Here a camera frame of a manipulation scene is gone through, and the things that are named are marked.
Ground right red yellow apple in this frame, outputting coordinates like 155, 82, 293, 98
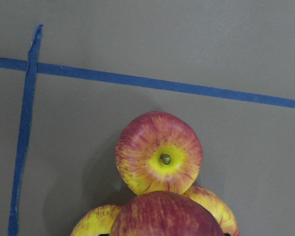
183, 185, 240, 236

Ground top red yellow apple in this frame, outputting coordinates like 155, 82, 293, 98
115, 111, 203, 195

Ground lone red yellow apple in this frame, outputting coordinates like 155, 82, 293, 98
109, 191, 224, 236

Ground left red yellow apple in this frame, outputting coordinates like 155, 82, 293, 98
70, 204, 123, 236

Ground brown paper table cover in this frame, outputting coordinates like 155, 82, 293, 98
0, 0, 295, 236

